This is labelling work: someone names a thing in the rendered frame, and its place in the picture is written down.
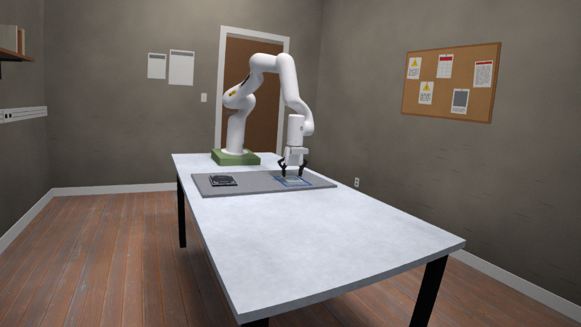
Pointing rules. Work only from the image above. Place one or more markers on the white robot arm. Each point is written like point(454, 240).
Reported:
point(240, 96)

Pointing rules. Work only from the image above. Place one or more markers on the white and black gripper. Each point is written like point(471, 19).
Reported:
point(292, 160)

